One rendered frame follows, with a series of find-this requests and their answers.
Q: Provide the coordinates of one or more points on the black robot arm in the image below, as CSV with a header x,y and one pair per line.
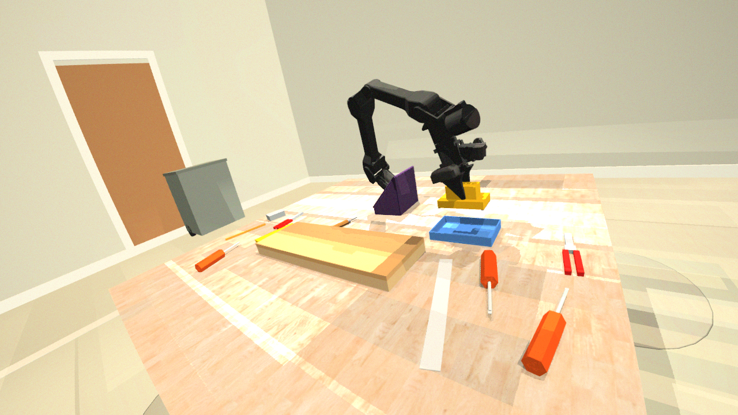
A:
x,y
442,118

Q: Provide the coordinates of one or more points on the blue rectangular tray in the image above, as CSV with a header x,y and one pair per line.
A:
x,y
466,230

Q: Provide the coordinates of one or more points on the white rectangular block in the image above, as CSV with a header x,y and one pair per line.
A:
x,y
275,215

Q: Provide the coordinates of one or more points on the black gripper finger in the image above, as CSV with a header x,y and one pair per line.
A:
x,y
466,176
456,185

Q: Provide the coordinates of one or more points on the awl with orange handle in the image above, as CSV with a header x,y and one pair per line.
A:
x,y
343,223

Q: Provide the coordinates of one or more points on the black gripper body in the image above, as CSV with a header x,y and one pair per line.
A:
x,y
450,167

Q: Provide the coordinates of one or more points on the white flat strip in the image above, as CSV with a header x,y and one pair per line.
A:
x,y
431,358

